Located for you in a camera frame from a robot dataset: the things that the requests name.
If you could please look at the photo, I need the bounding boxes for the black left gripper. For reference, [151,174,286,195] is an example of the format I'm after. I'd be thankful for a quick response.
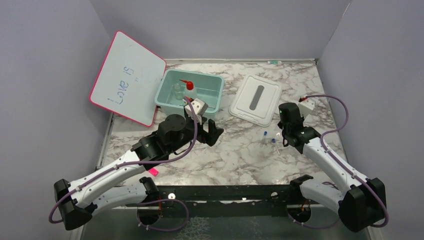
[168,113,224,154]

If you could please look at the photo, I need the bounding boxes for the white squeeze bottle red nozzle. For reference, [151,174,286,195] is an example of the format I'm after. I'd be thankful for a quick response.
[180,79,198,99]

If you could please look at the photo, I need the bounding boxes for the small clear glass jar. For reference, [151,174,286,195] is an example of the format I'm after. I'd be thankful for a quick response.
[172,83,184,101]

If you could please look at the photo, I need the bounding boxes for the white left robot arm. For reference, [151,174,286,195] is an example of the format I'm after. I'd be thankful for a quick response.
[48,114,224,231]

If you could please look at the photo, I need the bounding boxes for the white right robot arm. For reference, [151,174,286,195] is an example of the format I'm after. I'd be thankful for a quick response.
[277,102,388,232]

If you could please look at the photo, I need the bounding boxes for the teal plastic bin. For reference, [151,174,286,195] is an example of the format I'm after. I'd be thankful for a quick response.
[154,68,224,119]

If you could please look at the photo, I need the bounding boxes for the white plastic bin lid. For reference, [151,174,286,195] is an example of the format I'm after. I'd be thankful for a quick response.
[228,75,283,127]

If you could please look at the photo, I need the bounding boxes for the pink highlighter marker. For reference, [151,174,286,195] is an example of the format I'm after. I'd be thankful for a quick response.
[148,168,159,177]

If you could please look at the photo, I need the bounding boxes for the pink framed whiteboard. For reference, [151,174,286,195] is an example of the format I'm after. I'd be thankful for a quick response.
[89,31,167,127]

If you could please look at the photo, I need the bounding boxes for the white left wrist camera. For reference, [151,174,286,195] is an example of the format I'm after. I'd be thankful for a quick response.
[183,97,209,125]

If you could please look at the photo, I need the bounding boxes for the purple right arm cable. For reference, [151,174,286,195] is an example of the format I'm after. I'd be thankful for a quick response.
[287,94,390,229]

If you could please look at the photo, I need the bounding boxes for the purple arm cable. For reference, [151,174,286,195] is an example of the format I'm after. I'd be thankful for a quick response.
[287,94,390,229]
[48,96,199,232]

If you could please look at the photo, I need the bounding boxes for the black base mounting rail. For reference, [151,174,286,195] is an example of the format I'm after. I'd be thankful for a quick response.
[91,177,322,220]

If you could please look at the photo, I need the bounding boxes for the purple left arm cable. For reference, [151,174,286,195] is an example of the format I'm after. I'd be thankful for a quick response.
[48,96,199,232]

